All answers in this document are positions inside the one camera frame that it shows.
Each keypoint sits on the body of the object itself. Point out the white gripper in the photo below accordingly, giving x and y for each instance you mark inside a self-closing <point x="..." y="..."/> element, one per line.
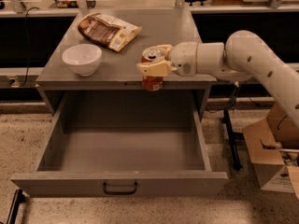
<point x="183" y="59"/>

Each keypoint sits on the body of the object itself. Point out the red coke can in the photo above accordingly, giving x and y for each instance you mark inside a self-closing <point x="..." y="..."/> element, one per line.
<point x="152" y="82"/>

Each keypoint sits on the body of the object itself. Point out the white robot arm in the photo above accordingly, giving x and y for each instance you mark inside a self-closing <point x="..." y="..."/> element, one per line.
<point x="244" y="55"/>

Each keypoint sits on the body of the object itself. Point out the grey open top drawer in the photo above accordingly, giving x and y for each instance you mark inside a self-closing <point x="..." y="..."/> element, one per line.
<point x="164" y="156"/>

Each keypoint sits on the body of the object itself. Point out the grey cabinet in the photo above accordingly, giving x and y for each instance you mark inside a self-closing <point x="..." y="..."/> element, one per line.
<point x="116" y="84"/>

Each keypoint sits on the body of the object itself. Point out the brown chip bag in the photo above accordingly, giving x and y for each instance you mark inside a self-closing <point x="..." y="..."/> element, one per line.
<point x="108" y="31"/>

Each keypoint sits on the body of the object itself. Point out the white ceramic bowl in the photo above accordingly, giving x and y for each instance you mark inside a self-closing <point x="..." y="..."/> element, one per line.
<point x="82" y="59"/>

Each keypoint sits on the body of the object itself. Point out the black stand pole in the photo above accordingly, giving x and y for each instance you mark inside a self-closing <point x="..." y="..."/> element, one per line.
<point x="236" y="161"/>

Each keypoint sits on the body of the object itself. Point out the cardboard box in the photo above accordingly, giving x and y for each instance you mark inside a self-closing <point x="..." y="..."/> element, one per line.
<point x="273" y="144"/>

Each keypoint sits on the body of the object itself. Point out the black bar bottom left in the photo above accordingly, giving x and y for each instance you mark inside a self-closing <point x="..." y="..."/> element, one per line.
<point x="17" y="200"/>

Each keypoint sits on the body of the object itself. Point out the black drawer handle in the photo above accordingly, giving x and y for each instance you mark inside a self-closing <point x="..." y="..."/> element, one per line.
<point x="119" y="190"/>

